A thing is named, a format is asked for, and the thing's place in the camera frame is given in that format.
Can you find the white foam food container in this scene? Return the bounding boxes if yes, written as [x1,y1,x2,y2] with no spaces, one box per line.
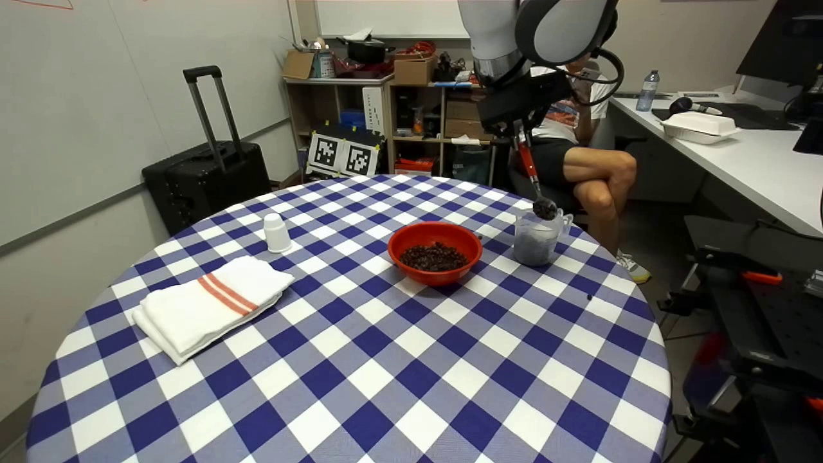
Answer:
[658,110,743,146]

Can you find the white desk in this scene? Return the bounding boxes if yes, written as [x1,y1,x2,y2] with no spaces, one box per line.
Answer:
[607,84,823,242]

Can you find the seated person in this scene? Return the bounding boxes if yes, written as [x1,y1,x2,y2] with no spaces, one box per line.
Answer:
[528,59,657,287]

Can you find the black computer monitor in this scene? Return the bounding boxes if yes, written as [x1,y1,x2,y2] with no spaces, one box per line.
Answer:
[734,0,823,90]

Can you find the black robot cart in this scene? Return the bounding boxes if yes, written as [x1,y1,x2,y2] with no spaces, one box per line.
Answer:
[671,214,823,463]

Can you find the black wheeled suitcase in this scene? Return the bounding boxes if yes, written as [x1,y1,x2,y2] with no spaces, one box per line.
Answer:
[139,63,275,236]

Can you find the clear water bottle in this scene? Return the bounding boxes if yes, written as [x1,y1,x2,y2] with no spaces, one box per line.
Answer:
[636,67,665,115]

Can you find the wooden storage shelf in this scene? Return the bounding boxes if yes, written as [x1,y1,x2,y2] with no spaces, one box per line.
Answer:
[280,39,509,187]

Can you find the orange handled tool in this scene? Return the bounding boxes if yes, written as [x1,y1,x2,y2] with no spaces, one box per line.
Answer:
[738,267,786,291]

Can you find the dark coffee beans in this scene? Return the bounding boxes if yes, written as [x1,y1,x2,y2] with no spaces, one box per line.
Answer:
[400,242,472,274]

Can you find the red plastic bowl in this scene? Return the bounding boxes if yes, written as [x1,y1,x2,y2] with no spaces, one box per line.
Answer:
[386,218,487,291]

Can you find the blue white checkered tablecloth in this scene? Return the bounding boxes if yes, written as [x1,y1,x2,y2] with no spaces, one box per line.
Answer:
[23,171,676,463]

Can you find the small white plastic bottle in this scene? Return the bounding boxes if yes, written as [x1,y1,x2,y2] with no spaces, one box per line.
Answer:
[261,211,293,258]

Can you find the large cardboard box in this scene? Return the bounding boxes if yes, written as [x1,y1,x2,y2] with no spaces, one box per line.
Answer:
[391,52,441,88]

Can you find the printed marker tag board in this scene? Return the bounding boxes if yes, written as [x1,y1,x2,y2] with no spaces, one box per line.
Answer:
[305,129,386,182]

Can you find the folded white towel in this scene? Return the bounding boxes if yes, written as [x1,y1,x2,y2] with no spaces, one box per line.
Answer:
[130,254,296,367]

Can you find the red handled metal spoon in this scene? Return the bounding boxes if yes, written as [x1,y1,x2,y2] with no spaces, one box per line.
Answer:
[513,138,562,220]

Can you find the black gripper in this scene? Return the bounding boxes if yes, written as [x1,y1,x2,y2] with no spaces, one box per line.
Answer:
[474,67,577,162]

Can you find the clear plastic jug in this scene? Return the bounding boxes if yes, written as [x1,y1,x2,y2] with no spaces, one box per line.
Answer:
[509,204,568,270]

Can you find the small cardboard box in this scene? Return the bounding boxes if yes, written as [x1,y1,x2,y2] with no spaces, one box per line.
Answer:
[284,49,320,84]

